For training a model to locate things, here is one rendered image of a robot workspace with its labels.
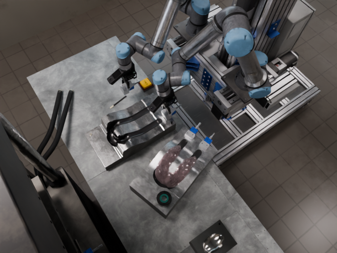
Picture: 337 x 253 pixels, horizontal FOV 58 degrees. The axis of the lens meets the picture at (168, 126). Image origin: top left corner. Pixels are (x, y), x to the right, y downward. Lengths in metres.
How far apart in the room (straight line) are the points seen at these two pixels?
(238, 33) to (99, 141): 1.03
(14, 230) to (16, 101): 2.71
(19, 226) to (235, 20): 1.10
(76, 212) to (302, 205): 1.87
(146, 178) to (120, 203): 0.21
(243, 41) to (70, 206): 1.27
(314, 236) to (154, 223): 1.52
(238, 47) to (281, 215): 1.77
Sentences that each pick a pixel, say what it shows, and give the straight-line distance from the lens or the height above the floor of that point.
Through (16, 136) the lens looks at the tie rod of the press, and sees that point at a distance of 1.36.
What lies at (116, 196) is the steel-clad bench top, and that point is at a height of 0.80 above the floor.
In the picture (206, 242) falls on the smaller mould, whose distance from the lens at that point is 1.74.
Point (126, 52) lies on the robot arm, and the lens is 1.65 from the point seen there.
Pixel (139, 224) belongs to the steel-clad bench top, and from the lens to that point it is 1.78.
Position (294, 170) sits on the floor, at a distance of 2.96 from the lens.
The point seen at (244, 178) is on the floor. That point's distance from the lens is 2.78.
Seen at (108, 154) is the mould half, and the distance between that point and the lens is 1.84.
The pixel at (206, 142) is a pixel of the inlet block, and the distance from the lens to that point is 1.85.
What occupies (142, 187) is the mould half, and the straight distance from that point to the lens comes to 1.71.
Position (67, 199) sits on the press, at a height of 0.79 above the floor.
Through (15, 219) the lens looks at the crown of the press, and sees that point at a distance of 0.61.
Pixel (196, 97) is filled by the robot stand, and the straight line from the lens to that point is 2.79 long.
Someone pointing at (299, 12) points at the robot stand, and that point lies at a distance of 2.14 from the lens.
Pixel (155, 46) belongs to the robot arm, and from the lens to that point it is 1.66.
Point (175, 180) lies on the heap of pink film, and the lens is 1.74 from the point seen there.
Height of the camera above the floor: 2.56
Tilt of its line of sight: 64 degrees down
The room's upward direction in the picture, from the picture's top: 5 degrees clockwise
